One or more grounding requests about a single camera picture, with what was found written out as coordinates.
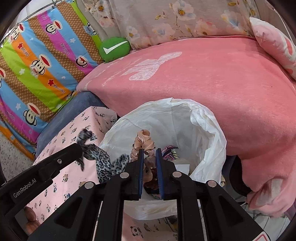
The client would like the leopard print hair tie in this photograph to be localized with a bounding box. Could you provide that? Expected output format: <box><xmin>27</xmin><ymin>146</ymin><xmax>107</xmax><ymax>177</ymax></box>
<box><xmin>75</xmin><ymin>128</ymin><xmax>131</xmax><ymax>183</ymax></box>

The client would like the colourful patterned ribbon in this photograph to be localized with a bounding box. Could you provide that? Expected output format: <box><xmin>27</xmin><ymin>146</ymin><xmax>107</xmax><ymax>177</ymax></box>
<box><xmin>162</xmin><ymin>146</ymin><xmax>179</xmax><ymax>161</ymax></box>

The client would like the peach spiral hair tie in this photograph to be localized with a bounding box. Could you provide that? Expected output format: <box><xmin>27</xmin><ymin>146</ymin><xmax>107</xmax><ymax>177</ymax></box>
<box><xmin>129</xmin><ymin>129</ymin><xmax>156</xmax><ymax>181</ymax></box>

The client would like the white paper tag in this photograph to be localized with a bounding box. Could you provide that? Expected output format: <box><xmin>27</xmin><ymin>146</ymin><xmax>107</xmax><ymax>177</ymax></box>
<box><xmin>175</xmin><ymin>164</ymin><xmax>190</xmax><ymax>175</ymax></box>

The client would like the dark red velvet scrunchie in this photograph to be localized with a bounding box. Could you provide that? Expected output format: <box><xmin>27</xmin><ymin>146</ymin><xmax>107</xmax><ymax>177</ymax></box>
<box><xmin>144</xmin><ymin>168</ymin><xmax>161</xmax><ymax>199</ymax></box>

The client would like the white plastic trash bag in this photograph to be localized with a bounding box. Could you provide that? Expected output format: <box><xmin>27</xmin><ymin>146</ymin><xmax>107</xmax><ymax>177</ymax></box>
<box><xmin>98</xmin><ymin>97</ymin><xmax>228</xmax><ymax>220</ymax></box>

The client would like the person's left hand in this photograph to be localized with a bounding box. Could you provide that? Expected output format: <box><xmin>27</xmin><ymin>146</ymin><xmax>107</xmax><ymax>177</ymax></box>
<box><xmin>24</xmin><ymin>206</ymin><xmax>41</xmax><ymax>235</ymax></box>

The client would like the pink panda print cloth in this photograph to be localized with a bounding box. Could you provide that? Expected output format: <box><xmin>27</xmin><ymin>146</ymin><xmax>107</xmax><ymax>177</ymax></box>
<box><xmin>25</xmin><ymin>106</ymin><xmax>178</xmax><ymax>240</ymax></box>

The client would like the blue mattress cushion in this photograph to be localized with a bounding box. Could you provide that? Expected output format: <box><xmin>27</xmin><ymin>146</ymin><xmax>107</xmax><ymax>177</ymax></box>
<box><xmin>36</xmin><ymin>91</ymin><xmax>107</xmax><ymax>158</ymax></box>

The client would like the pink blanket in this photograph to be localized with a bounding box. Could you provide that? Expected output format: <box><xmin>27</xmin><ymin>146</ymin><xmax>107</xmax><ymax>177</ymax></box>
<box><xmin>77</xmin><ymin>36</ymin><xmax>295</xmax><ymax>216</ymax></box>

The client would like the colourful monkey striped quilt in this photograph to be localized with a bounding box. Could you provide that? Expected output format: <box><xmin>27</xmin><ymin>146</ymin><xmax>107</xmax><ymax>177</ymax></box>
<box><xmin>1</xmin><ymin>1</ymin><xmax>102</xmax><ymax>159</ymax></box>

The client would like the green check mark cushion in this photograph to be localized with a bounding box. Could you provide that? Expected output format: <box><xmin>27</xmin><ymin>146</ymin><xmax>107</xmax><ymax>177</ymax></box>
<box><xmin>99</xmin><ymin>37</ymin><xmax>131</xmax><ymax>63</ymax></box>

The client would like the pink white pillow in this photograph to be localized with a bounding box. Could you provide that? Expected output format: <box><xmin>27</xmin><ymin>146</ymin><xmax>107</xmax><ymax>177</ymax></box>
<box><xmin>249</xmin><ymin>17</ymin><xmax>295</xmax><ymax>79</ymax></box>

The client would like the grey floral bedsheet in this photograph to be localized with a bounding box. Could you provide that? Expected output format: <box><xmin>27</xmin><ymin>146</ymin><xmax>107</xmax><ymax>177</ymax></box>
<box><xmin>77</xmin><ymin>0</ymin><xmax>260</xmax><ymax>50</ymax></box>

